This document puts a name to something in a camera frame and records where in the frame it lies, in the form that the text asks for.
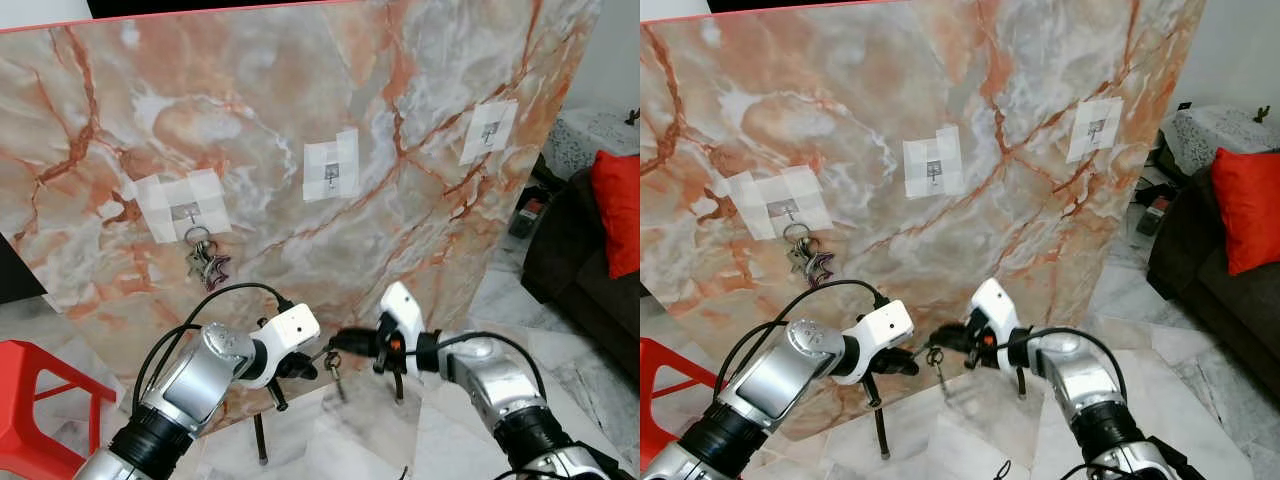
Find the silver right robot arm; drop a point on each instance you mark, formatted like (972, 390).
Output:
(500, 385)
(1080, 380)

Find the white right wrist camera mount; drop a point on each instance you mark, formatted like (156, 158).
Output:
(995, 305)
(403, 310)

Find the black board stand leg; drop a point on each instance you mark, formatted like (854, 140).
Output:
(399, 388)
(882, 435)
(1021, 386)
(262, 440)

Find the red cushion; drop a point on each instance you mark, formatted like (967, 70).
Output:
(1250, 210)
(620, 215)

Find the white lace covered table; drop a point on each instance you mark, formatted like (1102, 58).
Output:
(1210, 135)
(585, 140)

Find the small silver key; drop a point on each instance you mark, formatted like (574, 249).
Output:
(936, 372)
(337, 380)

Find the black television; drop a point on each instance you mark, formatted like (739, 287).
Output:
(200, 6)
(800, 4)

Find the orange marble pattern board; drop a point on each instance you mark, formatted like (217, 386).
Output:
(300, 80)
(900, 80)

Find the white taped wall hook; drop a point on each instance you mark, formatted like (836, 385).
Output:
(933, 155)
(490, 130)
(160, 200)
(1095, 128)
(755, 195)
(332, 160)

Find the black and red device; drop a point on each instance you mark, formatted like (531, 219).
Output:
(527, 217)
(1155, 213)

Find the red plastic stool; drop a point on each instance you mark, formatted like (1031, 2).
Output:
(665, 390)
(30, 400)

